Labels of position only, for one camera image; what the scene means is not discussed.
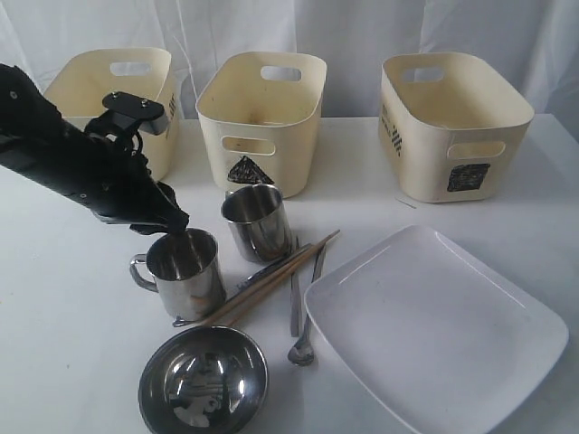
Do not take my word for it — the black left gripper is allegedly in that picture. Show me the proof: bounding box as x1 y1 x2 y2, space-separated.
58 117 189 235

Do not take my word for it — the steel mug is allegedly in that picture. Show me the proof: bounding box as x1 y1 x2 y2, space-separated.
129 228 226 322
221 184 292 263

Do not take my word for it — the steel fork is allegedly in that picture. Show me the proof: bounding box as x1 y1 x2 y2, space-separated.
289 234 301 338

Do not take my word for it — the steel bowl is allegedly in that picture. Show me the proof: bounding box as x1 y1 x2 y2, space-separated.
138 325 270 433

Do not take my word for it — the steel spoon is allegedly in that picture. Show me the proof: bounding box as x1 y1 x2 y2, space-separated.
287 247 327 367

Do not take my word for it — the steel knife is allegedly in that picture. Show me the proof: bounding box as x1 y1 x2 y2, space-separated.
236 243 312 292

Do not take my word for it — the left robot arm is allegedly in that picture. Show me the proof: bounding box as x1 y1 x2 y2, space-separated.
1 64 189 235

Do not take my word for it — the cream bin with triangle mark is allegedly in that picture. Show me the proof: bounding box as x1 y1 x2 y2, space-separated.
196 52 327 197

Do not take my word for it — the cream bin with circle mark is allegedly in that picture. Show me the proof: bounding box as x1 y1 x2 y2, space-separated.
43 47 179 181

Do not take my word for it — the white curtain backdrop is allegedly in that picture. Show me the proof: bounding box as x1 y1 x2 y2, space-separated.
1 1 578 131

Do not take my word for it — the cream bin with square mark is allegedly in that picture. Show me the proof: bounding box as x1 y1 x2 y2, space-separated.
378 52 535 203

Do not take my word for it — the white square plate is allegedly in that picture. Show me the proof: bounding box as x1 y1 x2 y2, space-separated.
305 225 569 433

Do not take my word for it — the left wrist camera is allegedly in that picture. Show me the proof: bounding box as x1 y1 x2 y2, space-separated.
102 91 169 136

